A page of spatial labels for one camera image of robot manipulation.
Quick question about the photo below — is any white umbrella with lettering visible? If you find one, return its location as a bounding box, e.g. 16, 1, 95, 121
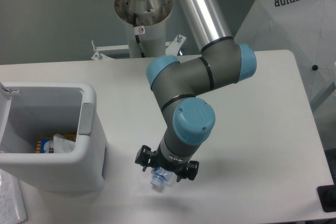
235, 0, 335, 100

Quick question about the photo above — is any white metal base bracket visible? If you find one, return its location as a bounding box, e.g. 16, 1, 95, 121
91, 34, 187, 60

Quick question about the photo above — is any black device at edge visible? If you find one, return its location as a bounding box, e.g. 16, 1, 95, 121
317, 185, 335, 212

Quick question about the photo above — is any yellow blue snack package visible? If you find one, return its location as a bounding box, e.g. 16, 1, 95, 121
36, 133, 76, 153

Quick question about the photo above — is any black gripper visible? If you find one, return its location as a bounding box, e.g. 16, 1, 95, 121
135, 145, 199, 182

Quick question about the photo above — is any white notepad with writing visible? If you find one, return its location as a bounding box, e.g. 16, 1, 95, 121
1, 170, 28, 223

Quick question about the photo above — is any clear crushed plastic bottle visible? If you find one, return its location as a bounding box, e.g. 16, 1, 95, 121
150, 167, 175, 192

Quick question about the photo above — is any clear plastic bag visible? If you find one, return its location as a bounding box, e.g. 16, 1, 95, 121
53, 134, 76, 153

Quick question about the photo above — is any white plastic trash can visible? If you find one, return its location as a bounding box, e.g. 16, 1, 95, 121
1, 82, 107, 192

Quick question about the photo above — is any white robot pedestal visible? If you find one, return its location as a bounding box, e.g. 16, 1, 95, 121
114, 0, 173, 46

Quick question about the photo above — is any black cable on pedestal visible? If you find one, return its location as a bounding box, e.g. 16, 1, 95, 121
132, 13, 146, 58

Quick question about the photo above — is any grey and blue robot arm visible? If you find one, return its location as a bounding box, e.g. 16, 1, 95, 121
114, 0, 257, 180

